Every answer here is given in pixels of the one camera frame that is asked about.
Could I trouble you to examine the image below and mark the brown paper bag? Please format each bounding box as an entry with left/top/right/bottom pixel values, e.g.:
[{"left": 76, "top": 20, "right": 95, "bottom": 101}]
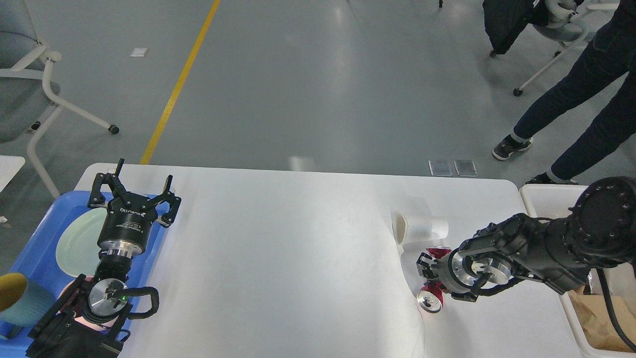
[{"left": 567, "top": 290, "right": 636, "bottom": 353}]

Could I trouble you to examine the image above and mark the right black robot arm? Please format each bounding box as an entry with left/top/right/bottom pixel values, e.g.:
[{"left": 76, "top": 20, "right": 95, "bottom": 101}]
[{"left": 416, "top": 177, "right": 636, "bottom": 350}]

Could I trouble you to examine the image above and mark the person in dark trousers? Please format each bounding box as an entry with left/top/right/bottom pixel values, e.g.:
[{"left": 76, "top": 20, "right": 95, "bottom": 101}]
[{"left": 491, "top": 0, "right": 636, "bottom": 185}]

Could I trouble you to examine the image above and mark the grey office chair left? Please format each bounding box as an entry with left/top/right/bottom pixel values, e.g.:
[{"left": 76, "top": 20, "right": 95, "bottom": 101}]
[{"left": 0, "top": 0, "right": 120, "bottom": 198}]

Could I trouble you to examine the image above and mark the white side table edge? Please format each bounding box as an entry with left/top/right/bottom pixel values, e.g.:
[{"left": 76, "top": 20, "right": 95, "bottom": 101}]
[{"left": 0, "top": 155, "right": 25, "bottom": 192}]

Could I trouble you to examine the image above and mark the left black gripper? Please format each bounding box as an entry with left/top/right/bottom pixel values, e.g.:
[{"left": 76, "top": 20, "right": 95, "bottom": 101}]
[{"left": 87, "top": 159, "right": 181, "bottom": 255}]

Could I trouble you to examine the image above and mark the grey office chair right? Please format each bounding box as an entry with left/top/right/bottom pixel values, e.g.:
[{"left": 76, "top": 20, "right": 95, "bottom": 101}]
[{"left": 513, "top": 0, "right": 618, "bottom": 97}]

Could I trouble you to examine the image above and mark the black jacket on chair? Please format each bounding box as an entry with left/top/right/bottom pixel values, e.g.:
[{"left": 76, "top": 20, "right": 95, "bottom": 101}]
[{"left": 483, "top": 0, "right": 549, "bottom": 57}]

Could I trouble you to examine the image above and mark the pink mug dark inside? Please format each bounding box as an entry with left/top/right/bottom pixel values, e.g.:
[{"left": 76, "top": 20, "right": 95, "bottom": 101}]
[{"left": 56, "top": 276, "right": 117, "bottom": 332}]

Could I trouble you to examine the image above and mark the teal mug yellow inside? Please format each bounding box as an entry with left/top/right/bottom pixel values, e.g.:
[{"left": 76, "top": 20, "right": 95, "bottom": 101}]
[{"left": 0, "top": 272, "right": 56, "bottom": 341}]

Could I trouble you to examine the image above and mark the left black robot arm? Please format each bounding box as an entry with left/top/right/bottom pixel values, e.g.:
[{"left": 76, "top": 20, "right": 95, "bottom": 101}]
[{"left": 25, "top": 159, "right": 181, "bottom": 358}]

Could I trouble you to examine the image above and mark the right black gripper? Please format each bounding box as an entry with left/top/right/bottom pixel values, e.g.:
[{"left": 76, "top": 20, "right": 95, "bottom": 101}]
[{"left": 416, "top": 252, "right": 478, "bottom": 303}]

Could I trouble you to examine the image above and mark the crushed red can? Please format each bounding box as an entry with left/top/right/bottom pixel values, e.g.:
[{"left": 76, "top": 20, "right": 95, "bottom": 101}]
[{"left": 416, "top": 246, "right": 451, "bottom": 313}]

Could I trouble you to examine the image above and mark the white paper cup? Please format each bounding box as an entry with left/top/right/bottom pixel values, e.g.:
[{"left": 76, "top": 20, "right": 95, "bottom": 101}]
[{"left": 392, "top": 211, "right": 449, "bottom": 246}]

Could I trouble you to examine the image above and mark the grey office chair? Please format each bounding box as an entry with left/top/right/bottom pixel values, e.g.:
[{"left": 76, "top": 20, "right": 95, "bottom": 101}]
[
  {"left": 513, "top": 0, "right": 618, "bottom": 97},
  {"left": 0, "top": 0, "right": 120, "bottom": 198}
]

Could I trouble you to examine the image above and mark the mint green plate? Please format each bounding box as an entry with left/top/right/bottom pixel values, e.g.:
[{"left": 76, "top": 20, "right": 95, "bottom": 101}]
[{"left": 55, "top": 208, "right": 107, "bottom": 278}]

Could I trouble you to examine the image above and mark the white waste bin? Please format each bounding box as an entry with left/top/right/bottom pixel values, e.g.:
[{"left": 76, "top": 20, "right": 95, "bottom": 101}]
[{"left": 519, "top": 185, "right": 636, "bottom": 358}]

